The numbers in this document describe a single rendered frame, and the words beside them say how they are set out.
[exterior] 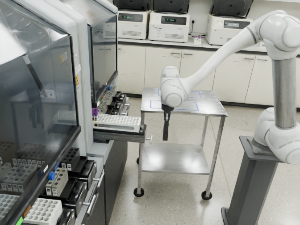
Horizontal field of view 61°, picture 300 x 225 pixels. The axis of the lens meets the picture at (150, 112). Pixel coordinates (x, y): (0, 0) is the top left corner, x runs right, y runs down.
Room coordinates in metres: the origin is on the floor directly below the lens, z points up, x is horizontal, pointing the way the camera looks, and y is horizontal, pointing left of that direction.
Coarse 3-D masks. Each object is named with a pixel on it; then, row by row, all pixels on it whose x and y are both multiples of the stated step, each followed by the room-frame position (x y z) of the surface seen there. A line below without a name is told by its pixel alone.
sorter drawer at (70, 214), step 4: (64, 208) 0.68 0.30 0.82; (64, 212) 0.66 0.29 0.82; (68, 212) 0.67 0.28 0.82; (72, 212) 0.68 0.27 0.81; (60, 216) 0.65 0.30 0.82; (64, 216) 0.65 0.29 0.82; (68, 216) 0.65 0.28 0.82; (72, 216) 0.67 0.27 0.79; (60, 220) 0.63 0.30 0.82; (64, 220) 0.63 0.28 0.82; (68, 220) 0.64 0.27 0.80; (72, 220) 0.67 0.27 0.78; (56, 224) 0.61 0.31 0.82; (60, 224) 0.61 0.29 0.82; (64, 224) 0.62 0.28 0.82; (68, 224) 0.63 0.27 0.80; (72, 224) 0.66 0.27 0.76
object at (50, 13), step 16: (32, 0) 1.04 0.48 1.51; (48, 16) 1.02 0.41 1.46; (64, 16) 1.09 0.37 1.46; (80, 80) 1.11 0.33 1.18; (80, 96) 1.09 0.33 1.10; (80, 112) 1.08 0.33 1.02; (80, 144) 1.05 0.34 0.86; (96, 160) 1.09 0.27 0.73; (96, 176) 0.99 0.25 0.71; (96, 192) 0.98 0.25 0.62; (96, 208) 0.96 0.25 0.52; (80, 224) 0.74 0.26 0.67; (96, 224) 0.95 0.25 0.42
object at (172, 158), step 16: (144, 96) 1.81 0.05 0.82; (160, 96) 1.83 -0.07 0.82; (192, 96) 1.87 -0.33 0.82; (208, 96) 1.89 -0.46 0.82; (144, 112) 1.58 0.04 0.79; (160, 112) 1.57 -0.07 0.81; (176, 112) 1.57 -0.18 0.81; (192, 112) 1.57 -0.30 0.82; (208, 112) 1.59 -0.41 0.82; (224, 112) 1.60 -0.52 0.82; (144, 144) 1.95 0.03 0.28; (160, 144) 1.97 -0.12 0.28; (176, 144) 1.98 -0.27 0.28; (192, 144) 2.00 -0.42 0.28; (144, 160) 1.71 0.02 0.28; (160, 160) 1.73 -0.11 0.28; (176, 160) 1.74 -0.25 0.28; (192, 160) 1.75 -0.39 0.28; (208, 192) 1.58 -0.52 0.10
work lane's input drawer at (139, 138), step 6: (144, 126) 1.34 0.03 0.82; (96, 132) 1.27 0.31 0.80; (102, 132) 1.27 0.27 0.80; (108, 132) 1.27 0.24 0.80; (114, 132) 1.27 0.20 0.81; (120, 132) 1.27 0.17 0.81; (126, 132) 1.27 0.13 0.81; (132, 132) 1.27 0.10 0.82; (144, 132) 1.30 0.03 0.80; (96, 138) 1.27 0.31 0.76; (102, 138) 1.27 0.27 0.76; (108, 138) 1.26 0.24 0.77; (114, 138) 1.26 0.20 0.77; (120, 138) 1.26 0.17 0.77; (126, 138) 1.26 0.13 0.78; (132, 138) 1.26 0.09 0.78; (138, 138) 1.25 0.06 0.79; (144, 138) 1.25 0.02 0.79; (150, 138) 1.31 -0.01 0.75; (150, 144) 1.27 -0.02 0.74
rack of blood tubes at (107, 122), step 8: (104, 120) 1.31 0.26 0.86; (112, 120) 1.32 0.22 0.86; (120, 120) 1.32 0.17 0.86; (128, 120) 1.33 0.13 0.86; (136, 120) 1.33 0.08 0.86; (96, 128) 1.29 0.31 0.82; (104, 128) 1.28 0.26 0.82; (112, 128) 1.28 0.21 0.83; (120, 128) 1.32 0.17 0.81; (128, 128) 1.33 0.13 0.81; (136, 128) 1.27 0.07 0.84
